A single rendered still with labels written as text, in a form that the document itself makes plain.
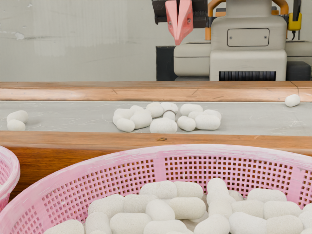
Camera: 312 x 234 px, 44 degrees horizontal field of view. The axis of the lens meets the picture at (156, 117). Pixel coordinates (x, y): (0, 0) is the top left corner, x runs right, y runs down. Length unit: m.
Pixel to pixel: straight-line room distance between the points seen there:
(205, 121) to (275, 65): 0.67
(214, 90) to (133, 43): 1.99
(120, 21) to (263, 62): 1.69
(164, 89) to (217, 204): 0.47
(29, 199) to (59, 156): 0.13
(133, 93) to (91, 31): 2.06
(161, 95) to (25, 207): 0.50
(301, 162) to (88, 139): 0.22
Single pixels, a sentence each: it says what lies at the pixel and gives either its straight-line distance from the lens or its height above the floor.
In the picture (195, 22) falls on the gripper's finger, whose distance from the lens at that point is 0.76.
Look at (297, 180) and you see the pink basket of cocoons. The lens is 0.36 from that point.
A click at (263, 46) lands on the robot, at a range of 1.22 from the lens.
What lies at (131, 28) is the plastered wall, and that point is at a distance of 2.71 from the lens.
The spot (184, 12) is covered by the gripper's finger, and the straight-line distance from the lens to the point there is 0.71.
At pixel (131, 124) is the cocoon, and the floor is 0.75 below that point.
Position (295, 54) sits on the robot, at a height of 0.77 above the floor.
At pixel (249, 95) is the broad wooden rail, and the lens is 0.75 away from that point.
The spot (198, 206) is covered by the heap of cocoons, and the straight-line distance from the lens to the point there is 0.32.
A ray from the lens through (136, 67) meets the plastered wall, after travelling 2.72.
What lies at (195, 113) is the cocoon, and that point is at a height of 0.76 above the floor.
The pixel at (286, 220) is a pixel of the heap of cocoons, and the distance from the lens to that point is 0.30.
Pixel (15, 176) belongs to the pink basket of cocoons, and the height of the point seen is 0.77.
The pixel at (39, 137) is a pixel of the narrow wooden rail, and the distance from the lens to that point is 0.45.
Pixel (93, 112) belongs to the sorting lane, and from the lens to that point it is 0.68.
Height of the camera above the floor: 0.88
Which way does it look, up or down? 13 degrees down
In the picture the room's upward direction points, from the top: 1 degrees counter-clockwise
